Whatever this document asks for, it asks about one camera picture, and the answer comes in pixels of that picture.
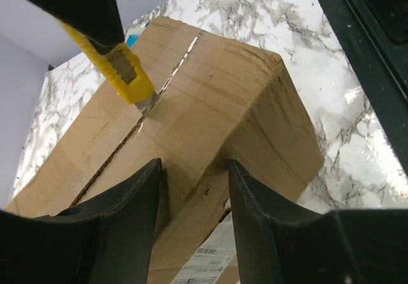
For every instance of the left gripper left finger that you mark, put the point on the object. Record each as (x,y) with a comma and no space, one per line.
(106,239)

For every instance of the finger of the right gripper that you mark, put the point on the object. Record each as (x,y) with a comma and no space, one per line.
(98,20)

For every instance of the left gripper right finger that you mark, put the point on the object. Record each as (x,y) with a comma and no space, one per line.
(278,241)

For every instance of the yellow utility knife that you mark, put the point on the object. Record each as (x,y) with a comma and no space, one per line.
(122,69)

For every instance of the brown cardboard express box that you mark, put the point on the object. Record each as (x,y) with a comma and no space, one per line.
(220,99)

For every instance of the blue white product box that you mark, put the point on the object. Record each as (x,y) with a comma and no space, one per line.
(133,33)

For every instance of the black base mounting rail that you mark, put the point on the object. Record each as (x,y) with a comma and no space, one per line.
(373,34)

